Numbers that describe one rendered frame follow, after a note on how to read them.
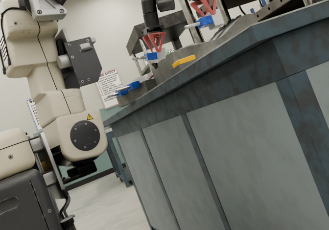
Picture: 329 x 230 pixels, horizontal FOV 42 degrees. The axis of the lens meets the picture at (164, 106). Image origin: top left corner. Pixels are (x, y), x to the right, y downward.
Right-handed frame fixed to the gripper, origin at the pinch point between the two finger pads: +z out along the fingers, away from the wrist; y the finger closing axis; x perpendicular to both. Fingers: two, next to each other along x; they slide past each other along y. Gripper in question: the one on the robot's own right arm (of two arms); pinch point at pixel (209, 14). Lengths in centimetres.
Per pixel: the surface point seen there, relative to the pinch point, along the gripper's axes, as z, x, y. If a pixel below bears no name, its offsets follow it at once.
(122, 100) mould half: 14, 24, 60
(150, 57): 4.0, 16.0, 26.7
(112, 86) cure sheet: -72, -128, 730
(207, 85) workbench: 23.0, 15.3, -12.3
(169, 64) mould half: 10.2, 13.8, 15.3
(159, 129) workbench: 32, 15, 49
